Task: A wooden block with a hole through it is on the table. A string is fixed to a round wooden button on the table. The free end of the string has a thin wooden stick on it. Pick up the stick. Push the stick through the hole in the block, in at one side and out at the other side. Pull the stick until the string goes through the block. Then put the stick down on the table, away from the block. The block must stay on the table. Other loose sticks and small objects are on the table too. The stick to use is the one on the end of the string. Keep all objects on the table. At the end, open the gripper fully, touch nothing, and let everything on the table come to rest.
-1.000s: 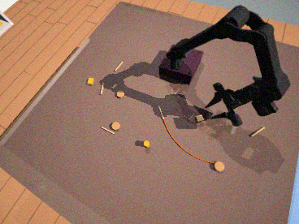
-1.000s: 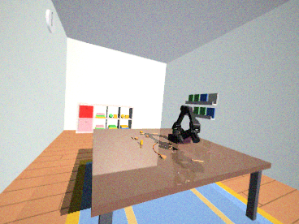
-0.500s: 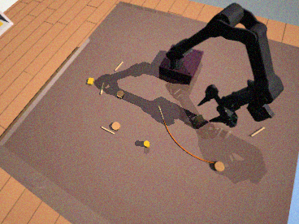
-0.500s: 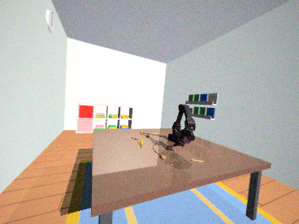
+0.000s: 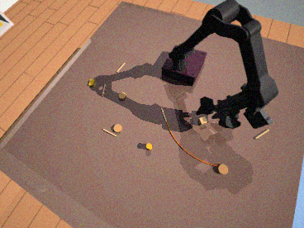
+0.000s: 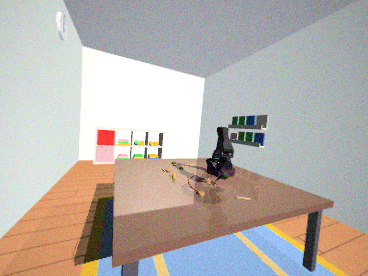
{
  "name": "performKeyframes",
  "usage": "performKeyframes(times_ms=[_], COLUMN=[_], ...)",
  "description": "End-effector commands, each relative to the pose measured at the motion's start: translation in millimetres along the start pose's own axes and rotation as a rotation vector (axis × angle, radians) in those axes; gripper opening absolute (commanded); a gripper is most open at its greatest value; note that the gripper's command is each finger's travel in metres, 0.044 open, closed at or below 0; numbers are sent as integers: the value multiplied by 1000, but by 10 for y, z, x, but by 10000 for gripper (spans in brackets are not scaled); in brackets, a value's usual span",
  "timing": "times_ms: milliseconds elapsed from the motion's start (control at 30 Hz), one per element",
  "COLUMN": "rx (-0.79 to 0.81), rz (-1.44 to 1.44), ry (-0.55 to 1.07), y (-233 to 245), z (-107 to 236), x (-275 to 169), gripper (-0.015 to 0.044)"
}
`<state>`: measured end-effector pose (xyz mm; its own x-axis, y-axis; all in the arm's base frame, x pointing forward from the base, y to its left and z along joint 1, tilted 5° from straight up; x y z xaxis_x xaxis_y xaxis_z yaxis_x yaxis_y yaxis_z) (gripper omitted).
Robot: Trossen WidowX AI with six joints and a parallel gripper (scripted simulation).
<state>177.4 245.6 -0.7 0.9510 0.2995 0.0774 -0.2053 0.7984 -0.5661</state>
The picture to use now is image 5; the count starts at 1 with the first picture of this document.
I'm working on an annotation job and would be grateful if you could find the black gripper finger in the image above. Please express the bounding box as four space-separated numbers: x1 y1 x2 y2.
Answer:
197 106 204 115
211 112 221 119

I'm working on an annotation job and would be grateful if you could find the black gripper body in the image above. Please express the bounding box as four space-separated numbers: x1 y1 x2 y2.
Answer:
200 95 240 115

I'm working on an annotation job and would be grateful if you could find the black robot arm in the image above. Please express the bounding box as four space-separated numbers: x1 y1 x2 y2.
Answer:
169 0 279 130

